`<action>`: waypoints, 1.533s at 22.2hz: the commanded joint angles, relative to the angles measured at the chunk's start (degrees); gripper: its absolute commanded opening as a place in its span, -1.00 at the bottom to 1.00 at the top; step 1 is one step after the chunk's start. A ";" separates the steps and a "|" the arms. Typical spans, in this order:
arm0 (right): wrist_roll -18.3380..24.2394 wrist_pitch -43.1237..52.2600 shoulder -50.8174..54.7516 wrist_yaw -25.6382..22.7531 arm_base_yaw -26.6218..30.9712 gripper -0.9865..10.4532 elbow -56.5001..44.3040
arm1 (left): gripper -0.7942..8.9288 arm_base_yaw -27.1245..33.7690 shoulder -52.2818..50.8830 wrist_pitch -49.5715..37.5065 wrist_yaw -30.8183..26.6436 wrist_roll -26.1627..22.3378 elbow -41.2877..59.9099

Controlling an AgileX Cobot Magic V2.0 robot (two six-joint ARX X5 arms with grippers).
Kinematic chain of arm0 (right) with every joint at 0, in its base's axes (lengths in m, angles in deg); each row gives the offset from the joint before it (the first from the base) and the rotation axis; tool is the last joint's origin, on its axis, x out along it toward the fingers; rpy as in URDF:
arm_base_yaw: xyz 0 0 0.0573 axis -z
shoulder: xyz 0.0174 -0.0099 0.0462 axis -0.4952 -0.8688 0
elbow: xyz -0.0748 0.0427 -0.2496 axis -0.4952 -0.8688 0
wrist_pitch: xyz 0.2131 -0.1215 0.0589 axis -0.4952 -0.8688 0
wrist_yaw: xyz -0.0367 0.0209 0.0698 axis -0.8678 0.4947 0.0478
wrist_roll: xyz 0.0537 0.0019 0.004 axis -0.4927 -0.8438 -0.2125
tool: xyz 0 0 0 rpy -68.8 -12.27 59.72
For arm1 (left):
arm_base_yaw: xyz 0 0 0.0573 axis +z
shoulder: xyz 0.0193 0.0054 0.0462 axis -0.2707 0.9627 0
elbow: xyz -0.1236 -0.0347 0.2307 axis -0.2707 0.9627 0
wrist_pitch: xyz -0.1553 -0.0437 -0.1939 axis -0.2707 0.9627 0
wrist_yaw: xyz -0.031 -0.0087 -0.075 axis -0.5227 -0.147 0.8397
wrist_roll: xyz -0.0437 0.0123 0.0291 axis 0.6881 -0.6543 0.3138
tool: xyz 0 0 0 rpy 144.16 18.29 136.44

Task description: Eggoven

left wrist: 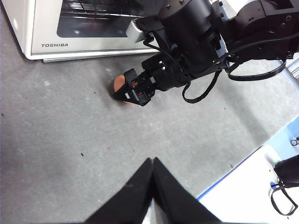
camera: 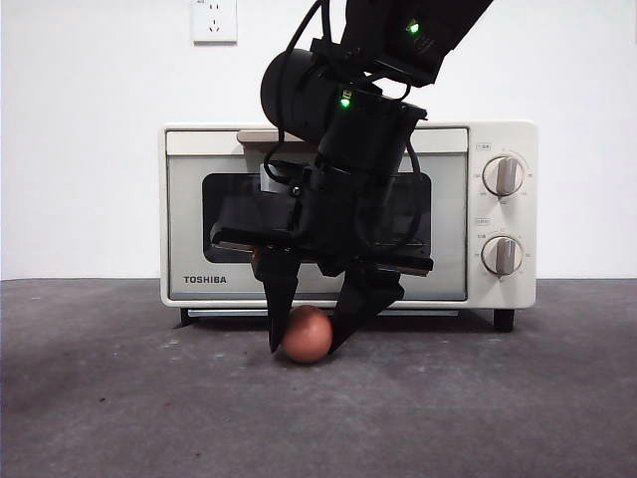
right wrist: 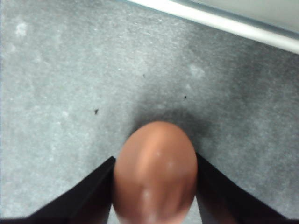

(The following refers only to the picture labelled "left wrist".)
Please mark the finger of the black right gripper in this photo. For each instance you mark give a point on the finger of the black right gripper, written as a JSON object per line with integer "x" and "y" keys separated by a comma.
{"x": 137, "y": 98}
{"x": 130, "y": 77}

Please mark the pale striped panel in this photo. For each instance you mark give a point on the pale striped panel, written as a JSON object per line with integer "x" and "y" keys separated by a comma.
{"x": 293, "y": 67}

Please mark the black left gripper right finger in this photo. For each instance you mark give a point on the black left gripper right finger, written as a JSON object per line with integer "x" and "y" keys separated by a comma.
{"x": 177, "y": 203}

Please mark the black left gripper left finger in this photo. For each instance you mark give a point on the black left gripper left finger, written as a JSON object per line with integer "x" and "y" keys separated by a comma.
{"x": 130, "y": 200}

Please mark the cream Toshiba toaster oven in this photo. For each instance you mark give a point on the cream Toshiba toaster oven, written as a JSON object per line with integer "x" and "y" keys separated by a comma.
{"x": 21, "y": 28}

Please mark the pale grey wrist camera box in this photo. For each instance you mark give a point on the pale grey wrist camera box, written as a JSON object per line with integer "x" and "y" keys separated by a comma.
{"x": 134, "y": 32}

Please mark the silver crumb tray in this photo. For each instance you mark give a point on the silver crumb tray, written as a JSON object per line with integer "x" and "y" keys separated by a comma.
{"x": 70, "y": 58}

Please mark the brown egg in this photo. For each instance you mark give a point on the brown egg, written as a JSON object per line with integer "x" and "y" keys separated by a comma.
{"x": 118, "y": 84}

